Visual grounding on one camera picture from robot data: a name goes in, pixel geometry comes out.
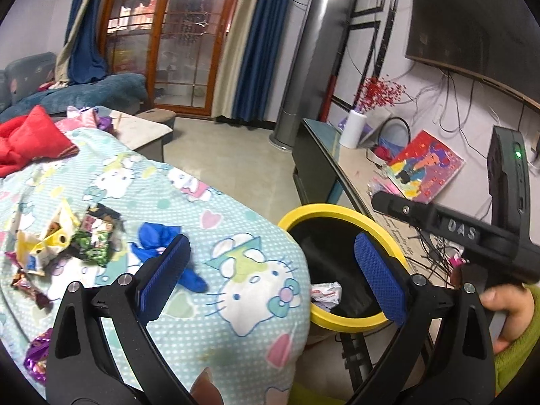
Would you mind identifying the tv cabinet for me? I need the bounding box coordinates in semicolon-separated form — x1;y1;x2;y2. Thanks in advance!
292;119;459;287

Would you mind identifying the blue grey sofa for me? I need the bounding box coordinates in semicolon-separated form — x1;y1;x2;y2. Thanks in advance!
1;52;148;123

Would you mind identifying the right blue curtain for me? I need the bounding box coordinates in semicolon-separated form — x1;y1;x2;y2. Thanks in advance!
232;0;289;123

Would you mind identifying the blue curtain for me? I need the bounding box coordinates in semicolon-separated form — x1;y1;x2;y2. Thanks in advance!
232;0;289;123
56;0;107;85

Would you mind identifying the red berry branch decoration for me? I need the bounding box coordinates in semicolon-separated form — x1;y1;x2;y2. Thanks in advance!
355;77;405;113

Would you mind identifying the coffee table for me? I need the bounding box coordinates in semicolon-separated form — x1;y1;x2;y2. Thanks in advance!
109;110;173;162

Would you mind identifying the white orange printed bag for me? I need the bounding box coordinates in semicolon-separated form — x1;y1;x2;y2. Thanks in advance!
310;281;342;313

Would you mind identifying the yellow rimmed black trash bin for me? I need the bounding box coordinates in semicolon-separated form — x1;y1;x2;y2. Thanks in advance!
278;203;410;333

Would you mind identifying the green sleeve forearm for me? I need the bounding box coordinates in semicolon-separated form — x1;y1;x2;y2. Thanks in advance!
494;285;540;394

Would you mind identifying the silver tower air conditioner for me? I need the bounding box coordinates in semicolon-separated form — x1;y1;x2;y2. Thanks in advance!
269;0;353;150

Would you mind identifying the person's left hand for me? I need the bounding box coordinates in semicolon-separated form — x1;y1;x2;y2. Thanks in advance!
190;368;224;405

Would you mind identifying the red blanket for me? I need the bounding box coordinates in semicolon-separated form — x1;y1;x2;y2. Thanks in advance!
0;105;79;178

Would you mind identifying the bead organiser box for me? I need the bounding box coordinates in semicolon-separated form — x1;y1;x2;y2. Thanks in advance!
367;177;402;197

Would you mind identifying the yellow snack wrapper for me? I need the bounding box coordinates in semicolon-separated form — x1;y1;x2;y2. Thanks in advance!
15;212;81;276

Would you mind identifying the green snack packet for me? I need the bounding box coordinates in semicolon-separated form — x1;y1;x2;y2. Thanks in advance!
68;204;122;267

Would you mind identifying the blue plastic bag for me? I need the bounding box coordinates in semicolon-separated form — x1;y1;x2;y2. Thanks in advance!
131;222;208;294

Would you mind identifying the red white candy wrapper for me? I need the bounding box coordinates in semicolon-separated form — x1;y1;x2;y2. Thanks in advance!
5;251;51;310

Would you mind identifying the person's right hand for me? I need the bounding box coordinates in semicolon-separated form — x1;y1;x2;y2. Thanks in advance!
480;284;535;355

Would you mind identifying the hello kitty quilt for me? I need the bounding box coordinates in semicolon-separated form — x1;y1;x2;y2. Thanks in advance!
0;107;313;405

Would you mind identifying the round footstool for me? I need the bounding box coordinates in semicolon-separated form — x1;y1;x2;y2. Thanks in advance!
137;108;177;129

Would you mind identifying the left blue curtain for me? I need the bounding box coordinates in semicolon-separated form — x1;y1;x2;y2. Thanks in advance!
56;0;107;85

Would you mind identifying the white paper roll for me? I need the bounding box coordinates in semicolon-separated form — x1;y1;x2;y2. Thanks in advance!
339;110;367;149

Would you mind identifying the wall mounted television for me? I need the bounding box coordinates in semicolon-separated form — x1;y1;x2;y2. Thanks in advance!
405;0;539;108

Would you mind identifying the wooden glass sliding door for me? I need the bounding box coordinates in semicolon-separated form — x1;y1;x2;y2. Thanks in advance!
98;0;238;117

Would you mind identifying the purple foil wrapper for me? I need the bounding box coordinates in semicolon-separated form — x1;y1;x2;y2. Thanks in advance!
23;328;53;385

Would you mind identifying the colourful diamond painting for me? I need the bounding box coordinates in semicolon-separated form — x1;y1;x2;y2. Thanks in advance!
385;130;465;204

